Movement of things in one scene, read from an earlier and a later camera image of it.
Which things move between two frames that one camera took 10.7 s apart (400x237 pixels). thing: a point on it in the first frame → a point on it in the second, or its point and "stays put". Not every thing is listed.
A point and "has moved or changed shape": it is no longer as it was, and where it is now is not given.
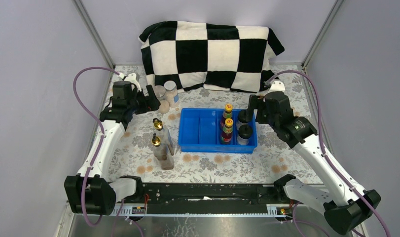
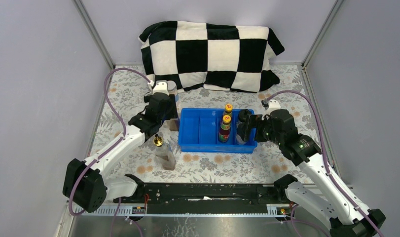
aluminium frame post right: [336, 6] stays put
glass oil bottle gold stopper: [166, 144] → [173, 124]
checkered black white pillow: [199, 56] stays put
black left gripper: [148, 105] → [172, 107]
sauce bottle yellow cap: [227, 130] has moved or changed shape
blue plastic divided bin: [199, 131] stays put
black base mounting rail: [181, 194] stays put
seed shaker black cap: [244, 117] stays put
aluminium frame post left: [102, 50] stays put
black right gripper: [252, 99] → [253, 121]
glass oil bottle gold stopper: [161, 154] stays put
